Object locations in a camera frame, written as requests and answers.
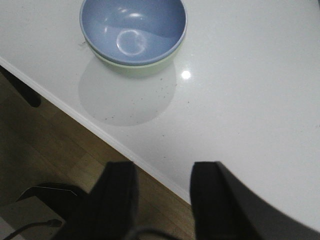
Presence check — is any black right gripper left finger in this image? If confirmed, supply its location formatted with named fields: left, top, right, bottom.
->
left=53, top=161, right=138, bottom=240

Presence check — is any black cable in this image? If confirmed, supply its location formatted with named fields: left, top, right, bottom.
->
left=2, top=218, right=63, bottom=240

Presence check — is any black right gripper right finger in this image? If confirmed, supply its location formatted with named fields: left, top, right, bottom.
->
left=189, top=161, right=320, bottom=240

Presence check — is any green bowl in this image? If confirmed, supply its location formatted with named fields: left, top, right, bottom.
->
left=85, top=40, right=183, bottom=78

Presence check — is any blue bowl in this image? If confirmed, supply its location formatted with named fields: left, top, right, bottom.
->
left=79, top=0, right=188, bottom=68

